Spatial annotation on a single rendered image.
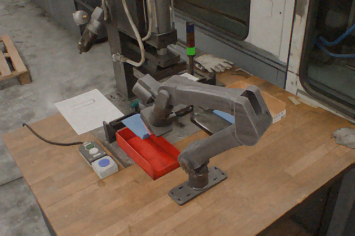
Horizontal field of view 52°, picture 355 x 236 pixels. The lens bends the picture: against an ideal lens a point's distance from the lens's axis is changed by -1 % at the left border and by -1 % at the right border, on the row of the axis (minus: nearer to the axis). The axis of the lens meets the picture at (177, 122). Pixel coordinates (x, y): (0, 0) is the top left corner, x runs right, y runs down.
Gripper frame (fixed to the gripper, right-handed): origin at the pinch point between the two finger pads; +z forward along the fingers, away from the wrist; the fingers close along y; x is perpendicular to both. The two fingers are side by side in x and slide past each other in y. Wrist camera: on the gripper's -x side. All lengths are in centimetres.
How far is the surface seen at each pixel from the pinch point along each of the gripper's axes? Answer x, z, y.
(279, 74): -80, 15, 4
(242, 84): -54, 11, 6
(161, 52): -18.9, -4.8, 24.9
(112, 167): 14.3, 10.6, -1.8
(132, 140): 0.4, 17.6, 6.4
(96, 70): -86, 216, 166
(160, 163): -0.7, 8.8, -8.6
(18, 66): -18, 224, 207
